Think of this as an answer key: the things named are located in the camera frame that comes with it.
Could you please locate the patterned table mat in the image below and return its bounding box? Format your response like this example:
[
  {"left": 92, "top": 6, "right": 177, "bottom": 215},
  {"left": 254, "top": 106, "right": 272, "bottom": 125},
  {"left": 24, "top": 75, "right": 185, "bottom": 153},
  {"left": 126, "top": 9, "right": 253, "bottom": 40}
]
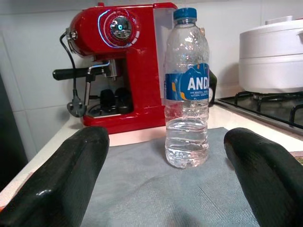
[{"left": 291, "top": 151, "right": 303, "bottom": 166}]

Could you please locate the black power plug with cable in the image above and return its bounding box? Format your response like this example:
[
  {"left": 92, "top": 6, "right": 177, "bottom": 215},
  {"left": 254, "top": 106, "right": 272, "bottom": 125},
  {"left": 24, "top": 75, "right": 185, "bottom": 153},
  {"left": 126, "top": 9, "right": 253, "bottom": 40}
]
[{"left": 59, "top": 30, "right": 86, "bottom": 118}]

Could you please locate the white cooking pot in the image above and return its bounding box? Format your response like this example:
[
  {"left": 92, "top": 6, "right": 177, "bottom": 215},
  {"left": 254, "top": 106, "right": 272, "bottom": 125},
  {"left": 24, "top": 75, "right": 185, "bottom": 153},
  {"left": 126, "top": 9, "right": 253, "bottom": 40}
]
[{"left": 239, "top": 15, "right": 303, "bottom": 94}]

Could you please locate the black item behind bottle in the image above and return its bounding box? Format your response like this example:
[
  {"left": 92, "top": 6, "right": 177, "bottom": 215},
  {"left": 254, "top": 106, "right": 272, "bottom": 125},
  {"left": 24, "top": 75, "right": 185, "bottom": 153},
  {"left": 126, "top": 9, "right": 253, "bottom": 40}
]
[{"left": 207, "top": 70, "right": 219, "bottom": 105}]

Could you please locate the clear water bottle blue label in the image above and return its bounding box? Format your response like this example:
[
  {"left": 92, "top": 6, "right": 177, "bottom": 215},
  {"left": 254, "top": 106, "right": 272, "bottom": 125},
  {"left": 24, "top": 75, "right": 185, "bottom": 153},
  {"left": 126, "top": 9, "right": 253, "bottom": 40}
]
[{"left": 164, "top": 7, "right": 211, "bottom": 170}]

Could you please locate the grey dish cloth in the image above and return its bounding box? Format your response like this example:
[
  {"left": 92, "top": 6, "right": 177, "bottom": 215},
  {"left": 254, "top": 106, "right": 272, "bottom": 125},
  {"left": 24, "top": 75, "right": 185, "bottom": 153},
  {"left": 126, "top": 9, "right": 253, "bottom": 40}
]
[{"left": 81, "top": 127, "right": 261, "bottom": 227}]

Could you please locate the dark grey panel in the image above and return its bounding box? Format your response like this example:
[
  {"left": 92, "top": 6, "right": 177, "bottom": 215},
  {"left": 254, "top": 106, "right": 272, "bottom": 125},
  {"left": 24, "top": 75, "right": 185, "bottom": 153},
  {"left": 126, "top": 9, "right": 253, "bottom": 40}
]
[{"left": 0, "top": 72, "right": 29, "bottom": 191}]

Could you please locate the red espresso machine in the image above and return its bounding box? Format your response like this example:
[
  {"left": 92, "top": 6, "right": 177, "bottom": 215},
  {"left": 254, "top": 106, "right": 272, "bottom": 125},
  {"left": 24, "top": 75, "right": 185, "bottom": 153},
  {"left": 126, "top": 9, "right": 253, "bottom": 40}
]
[{"left": 52, "top": 2, "right": 179, "bottom": 134}]

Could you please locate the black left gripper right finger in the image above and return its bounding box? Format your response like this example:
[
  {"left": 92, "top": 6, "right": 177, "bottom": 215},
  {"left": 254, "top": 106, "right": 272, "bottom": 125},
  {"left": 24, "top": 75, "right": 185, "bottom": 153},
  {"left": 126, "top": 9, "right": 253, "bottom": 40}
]
[{"left": 223, "top": 127, "right": 303, "bottom": 227}]

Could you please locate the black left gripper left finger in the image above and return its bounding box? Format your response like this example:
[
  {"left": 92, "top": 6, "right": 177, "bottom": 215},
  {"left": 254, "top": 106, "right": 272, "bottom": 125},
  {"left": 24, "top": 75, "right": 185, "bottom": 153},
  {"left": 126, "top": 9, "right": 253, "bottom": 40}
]
[{"left": 0, "top": 126, "right": 111, "bottom": 227}]

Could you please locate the black gas stove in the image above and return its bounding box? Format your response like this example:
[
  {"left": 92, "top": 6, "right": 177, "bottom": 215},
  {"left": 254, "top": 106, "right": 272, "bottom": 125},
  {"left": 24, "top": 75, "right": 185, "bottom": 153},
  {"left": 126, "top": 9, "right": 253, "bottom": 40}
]
[{"left": 215, "top": 91, "right": 303, "bottom": 130}]

